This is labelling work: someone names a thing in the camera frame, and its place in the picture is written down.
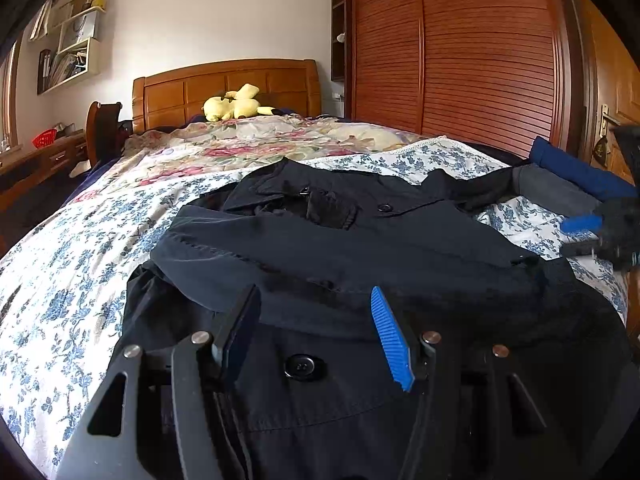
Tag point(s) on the dark wooden side shelf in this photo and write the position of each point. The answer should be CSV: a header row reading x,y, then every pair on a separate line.
x,y
338,15

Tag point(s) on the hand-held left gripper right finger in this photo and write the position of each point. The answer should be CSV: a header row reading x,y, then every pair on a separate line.
x,y
392,345

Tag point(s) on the blue pillow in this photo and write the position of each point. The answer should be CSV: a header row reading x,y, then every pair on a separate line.
x,y
575,170

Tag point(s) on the black coat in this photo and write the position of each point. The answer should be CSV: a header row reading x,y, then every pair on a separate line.
x,y
325,250

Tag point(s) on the wooden chair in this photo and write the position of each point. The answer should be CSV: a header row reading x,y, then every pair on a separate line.
x,y
97,130

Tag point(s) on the yellow plush toy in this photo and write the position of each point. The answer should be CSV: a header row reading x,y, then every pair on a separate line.
x,y
235,106

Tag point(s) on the blue floral bed sheet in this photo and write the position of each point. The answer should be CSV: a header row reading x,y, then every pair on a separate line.
x,y
95,265

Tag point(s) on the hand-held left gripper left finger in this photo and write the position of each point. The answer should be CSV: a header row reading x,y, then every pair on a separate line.
x,y
241,330

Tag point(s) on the navy under sheet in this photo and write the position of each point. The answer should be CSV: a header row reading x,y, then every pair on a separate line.
x,y
95,180

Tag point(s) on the white wall shelf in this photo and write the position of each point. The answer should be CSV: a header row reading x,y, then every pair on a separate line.
x,y
70,45

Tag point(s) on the wooden door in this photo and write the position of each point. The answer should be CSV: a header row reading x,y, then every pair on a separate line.
x,y
615,65

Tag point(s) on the wooden louvred wardrobe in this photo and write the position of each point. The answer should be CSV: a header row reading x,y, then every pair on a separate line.
x,y
465,55

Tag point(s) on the red basket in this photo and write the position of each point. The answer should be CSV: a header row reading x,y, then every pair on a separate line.
x,y
45,138

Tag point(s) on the pink floral quilt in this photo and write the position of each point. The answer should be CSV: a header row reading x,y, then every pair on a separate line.
x,y
200,155

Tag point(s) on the grey cloth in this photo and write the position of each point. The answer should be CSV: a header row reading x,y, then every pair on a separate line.
x,y
555,190

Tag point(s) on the wooden desk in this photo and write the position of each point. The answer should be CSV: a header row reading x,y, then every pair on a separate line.
x,y
35,170

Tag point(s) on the wooden headboard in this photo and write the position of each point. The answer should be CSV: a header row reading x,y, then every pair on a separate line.
x,y
170,92

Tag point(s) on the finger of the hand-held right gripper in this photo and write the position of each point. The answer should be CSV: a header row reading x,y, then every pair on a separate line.
x,y
581,223
580,249

